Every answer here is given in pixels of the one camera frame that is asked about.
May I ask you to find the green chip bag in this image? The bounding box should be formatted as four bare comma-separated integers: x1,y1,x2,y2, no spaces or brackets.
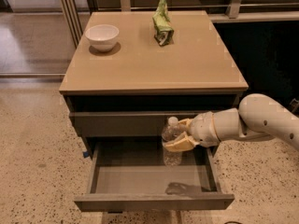
152,0,174,47

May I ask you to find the clear plastic water bottle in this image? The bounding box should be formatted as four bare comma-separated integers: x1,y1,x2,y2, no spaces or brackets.
162,117,183,166

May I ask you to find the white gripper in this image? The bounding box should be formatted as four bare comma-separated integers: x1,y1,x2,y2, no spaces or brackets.
164,112,220,152

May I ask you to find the dark object on floor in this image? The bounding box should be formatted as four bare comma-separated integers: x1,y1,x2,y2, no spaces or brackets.
290,99,299,113

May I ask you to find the white ceramic bowl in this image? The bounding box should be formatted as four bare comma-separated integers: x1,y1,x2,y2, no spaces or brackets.
85,24,120,52

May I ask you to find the open grey middle drawer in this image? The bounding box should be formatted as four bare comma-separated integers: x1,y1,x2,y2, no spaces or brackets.
75,141,235,212

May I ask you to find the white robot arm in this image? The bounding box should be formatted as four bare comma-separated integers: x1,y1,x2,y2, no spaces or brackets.
162,93,299,152

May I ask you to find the grey drawer cabinet beige top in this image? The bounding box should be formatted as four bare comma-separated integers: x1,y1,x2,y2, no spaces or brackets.
59,10,249,213

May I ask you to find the closed grey top drawer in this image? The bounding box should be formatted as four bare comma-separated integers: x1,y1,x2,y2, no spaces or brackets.
69,111,199,137

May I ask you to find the blue tape piece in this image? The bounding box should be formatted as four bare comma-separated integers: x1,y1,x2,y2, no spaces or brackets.
82,151,90,158

